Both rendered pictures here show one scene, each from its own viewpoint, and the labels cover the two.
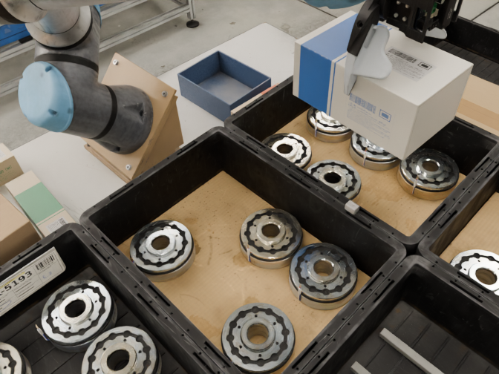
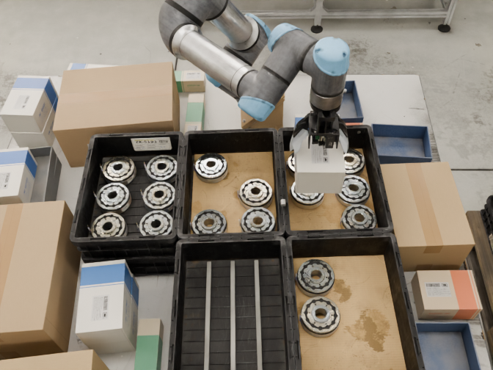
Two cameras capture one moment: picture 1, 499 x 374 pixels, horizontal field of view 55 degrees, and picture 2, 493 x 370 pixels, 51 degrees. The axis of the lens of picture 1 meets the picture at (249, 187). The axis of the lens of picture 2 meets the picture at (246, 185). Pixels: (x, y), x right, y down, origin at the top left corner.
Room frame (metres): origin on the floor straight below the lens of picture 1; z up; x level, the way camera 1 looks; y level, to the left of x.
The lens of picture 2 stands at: (-0.22, -0.65, 2.15)
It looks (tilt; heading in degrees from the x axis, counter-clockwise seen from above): 54 degrees down; 44
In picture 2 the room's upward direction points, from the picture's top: 3 degrees counter-clockwise
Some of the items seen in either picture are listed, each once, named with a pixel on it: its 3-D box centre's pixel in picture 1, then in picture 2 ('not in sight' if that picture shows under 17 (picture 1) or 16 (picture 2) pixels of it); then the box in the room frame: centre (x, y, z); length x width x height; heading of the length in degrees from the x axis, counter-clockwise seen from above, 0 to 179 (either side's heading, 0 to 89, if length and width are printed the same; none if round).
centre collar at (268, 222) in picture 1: (270, 231); (255, 191); (0.46, -0.03, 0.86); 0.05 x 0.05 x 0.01
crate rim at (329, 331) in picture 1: (235, 237); (230, 181); (0.41, 0.02, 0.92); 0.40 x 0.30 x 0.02; 42
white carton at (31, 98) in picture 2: not in sight; (29, 103); (0.25, 0.87, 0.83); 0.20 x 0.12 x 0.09; 37
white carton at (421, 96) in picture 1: (375, 80); (318, 153); (0.55, -0.18, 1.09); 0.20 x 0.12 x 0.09; 40
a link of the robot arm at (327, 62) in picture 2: not in sight; (329, 66); (0.53, -0.19, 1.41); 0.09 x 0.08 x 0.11; 86
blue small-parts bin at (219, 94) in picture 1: (224, 86); (338, 106); (1.04, 0.05, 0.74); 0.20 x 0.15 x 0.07; 43
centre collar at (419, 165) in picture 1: (430, 166); (359, 218); (0.59, -0.33, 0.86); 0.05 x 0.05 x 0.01
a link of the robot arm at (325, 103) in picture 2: not in sight; (328, 93); (0.53, -0.20, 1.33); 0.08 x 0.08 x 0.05
